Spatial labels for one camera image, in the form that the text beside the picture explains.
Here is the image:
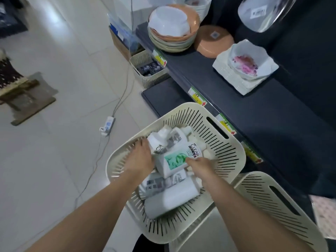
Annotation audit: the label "person's left hand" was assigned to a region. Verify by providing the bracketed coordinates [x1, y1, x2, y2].
[123, 138, 155, 184]

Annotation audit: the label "person's right hand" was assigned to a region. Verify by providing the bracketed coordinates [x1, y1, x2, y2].
[185, 156, 218, 188]

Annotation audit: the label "cream slotted plastic basket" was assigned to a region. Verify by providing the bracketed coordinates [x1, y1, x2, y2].
[168, 171, 329, 252]
[105, 102, 247, 244]

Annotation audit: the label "dark grey shelf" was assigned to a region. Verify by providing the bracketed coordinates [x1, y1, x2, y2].
[135, 0, 336, 234]

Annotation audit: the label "person's left forearm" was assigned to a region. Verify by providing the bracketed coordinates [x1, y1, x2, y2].
[26, 175, 142, 252]

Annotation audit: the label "person's right forearm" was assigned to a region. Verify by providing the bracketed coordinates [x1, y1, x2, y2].
[201, 175, 314, 252]

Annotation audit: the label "small cream slotted basket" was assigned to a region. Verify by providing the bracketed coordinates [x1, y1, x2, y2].
[129, 49, 171, 90]

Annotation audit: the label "person's black trousers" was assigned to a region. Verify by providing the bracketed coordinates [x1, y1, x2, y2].
[132, 233, 168, 252]

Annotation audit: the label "white power strip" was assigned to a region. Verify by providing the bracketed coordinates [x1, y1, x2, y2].
[99, 116, 116, 137]

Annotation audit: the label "green yellow price label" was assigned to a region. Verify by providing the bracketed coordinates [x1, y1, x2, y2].
[215, 113, 237, 135]
[240, 140, 264, 165]
[188, 87, 208, 107]
[152, 48, 168, 68]

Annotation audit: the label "white square dish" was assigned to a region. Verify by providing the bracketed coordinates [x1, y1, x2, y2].
[212, 54, 271, 96]

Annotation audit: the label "bunch of dark blue packets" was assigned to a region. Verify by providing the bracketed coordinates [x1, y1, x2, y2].
[138, 62, 161, 76]

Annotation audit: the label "white floral bowl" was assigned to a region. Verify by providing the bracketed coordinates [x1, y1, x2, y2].
[227, 39, 279, 81]

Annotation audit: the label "brown cardboard tray box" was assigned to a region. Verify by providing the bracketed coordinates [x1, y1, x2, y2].
[109, 26, 145, 62]

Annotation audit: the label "orange dome bowl with sticker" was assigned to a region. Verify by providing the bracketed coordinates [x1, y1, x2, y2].
[194, 24, 235, 59]

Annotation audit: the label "stack of orange cream plates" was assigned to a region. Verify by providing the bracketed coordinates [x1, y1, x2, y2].
[147, 3, 201, 53]

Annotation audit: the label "pink patterned flat packet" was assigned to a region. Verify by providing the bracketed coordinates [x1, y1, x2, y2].
[309, 194, 336, 240]

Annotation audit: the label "clear blue plastic box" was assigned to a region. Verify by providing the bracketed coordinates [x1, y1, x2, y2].
[107, 13, 140, 51]

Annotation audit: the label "wooden woven stool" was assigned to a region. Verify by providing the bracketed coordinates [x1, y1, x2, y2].
[0, 48, 59, 126]

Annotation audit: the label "white plastic box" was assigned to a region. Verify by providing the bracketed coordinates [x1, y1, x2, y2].
[113, 0, 155, 32]

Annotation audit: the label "white ribbed scalloped bowl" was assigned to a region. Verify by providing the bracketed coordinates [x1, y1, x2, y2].
[174, 0, 212, 21]

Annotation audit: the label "row of hanging steel ladles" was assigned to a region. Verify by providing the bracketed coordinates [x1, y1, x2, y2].
[237, 0, 299, 33]

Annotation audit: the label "black rack with refill packs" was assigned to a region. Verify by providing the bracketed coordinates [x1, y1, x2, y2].
[0, 0, 29, 39]

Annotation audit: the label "grey floor cable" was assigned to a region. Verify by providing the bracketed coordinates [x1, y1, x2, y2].
[74, 133, 110, 208]

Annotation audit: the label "white wall cable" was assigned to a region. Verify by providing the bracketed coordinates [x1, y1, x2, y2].
[112, 0, 136, 118]

